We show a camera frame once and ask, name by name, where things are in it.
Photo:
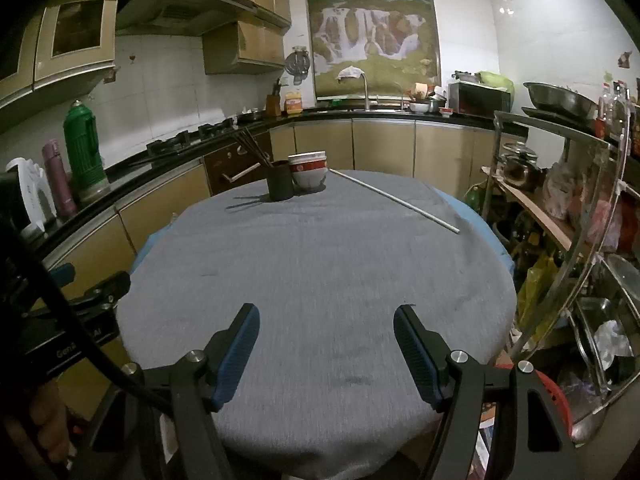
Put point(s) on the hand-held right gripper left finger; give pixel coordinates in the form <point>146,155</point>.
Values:
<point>235,355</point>

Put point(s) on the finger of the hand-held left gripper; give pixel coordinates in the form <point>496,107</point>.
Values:
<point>107,292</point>
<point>62,274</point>

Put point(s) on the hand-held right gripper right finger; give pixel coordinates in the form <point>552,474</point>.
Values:
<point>417,355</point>

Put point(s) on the person's left hand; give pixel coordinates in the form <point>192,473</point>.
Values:
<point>42,420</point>

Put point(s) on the white ribbed appliance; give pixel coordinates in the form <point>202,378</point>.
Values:
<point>35,185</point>

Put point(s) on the purple thermos flask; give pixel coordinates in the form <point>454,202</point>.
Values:
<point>57,180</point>

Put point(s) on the green thermos jug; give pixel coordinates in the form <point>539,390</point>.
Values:
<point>85,150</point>

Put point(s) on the grey tablecloth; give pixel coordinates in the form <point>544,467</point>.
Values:
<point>325,260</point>

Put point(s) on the yellow plastic bag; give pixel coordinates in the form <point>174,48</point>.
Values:
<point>537,290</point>

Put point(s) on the black kitchen countertop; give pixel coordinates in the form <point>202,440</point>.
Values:
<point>150,162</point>

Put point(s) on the blue tablecloth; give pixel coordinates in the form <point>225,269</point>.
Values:
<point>480,225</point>

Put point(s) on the thin white rod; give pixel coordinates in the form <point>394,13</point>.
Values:
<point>395,200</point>

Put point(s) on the black gas stove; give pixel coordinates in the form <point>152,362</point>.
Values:
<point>170,145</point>

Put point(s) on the built-in oven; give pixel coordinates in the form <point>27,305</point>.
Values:
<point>225,165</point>

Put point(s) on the black chopstick holder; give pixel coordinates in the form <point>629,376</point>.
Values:
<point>280,182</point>

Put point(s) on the metal shelf rack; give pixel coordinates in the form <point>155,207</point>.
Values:
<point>537,212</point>

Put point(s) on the white plastic bag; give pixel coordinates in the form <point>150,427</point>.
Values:
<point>612,342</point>

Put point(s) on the glass-door corner cabinet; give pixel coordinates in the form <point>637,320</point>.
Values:
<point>40,67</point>

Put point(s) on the metal pot with lid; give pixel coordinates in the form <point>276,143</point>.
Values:
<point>520,165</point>

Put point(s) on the floral plastic bag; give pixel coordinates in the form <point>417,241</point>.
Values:
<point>562,190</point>

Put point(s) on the small dark pan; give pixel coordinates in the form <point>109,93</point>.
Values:
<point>249,116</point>

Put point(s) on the wooden knife block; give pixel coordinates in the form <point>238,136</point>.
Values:
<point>273,105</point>

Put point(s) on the orange packet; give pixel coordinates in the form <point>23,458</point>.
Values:
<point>293,102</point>

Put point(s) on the microwave oven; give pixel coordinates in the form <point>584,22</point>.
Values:
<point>480,100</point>

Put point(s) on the metal faucet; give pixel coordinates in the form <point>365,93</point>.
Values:
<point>365,90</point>

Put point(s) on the grey pan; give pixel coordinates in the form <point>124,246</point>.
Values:
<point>465,77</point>

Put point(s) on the green bag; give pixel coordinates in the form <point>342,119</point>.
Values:
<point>495,80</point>

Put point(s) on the range hood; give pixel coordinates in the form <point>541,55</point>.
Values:
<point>175,10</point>

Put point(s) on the metal basin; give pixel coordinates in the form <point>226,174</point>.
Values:
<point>560,100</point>

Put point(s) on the hanging metal strainer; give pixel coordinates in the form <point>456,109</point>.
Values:
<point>298,64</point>

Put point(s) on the clear plastic bottle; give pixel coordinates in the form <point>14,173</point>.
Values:
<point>622,110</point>

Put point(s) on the small wall cabinet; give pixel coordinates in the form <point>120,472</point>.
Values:
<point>245,47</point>

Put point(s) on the waterfall wall poster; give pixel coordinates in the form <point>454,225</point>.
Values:
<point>370,25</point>

